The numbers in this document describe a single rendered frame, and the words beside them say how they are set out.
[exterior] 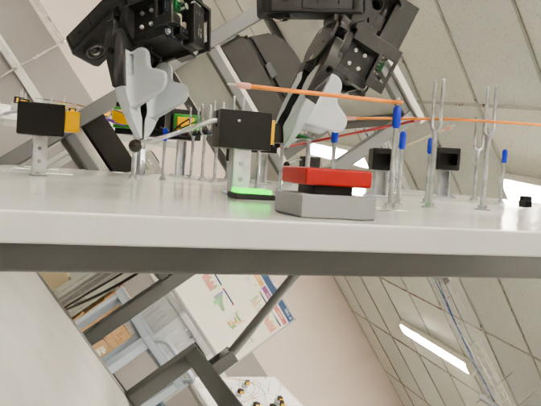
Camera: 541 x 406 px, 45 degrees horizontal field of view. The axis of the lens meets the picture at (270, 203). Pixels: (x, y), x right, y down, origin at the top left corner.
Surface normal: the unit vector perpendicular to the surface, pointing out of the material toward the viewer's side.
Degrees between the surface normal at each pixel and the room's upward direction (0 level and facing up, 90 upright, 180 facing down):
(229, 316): 89
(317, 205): 90
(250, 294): 90
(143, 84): 119
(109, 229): 90
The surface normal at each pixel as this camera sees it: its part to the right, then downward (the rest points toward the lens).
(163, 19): -0.48, -0.23
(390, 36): 0.26, 0.07
